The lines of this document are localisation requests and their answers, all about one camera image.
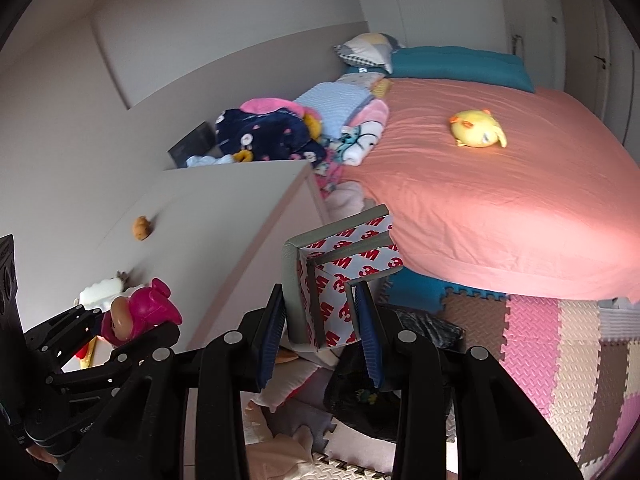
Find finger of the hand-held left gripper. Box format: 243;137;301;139
45;325;181;401
22;304;103;356

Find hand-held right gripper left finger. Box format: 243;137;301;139
60;284;287;480

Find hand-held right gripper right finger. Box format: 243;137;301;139
345;282;586;480

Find pink doll toy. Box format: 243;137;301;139
100;277;183;348

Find black plastic bag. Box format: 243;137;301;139
322;305;466;443

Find grey foam strip printed backing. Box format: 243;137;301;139
282;204;405;353

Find white plush toy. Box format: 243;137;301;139
75;277;146;311

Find pale pink fluffy cloth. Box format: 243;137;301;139
320;180;376;216

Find foam puzzle floor mat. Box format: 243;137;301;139
240;280;640;480

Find bed with pink sheet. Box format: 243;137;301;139
320;77;640;306

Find light blue baby clothing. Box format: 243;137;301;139
186;154;236;169

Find white cartoon-print cloth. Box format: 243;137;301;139
340;120;386;167

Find navy rabbit-print blanket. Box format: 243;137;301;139
215;107;328;168

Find pale pink folded blanket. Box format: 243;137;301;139
350;99;390;131

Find pink fleece blanket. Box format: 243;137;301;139
240;97;321;121

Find yellow plush duck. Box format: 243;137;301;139
448;108;508;149

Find light blue folded blanket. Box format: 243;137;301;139
295;81;373;138

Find teal pillow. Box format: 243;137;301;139
390;46;536;93

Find patchwork pillow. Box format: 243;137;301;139
334;33;406;75

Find dark wall socket panel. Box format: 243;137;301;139
167;121;223;170

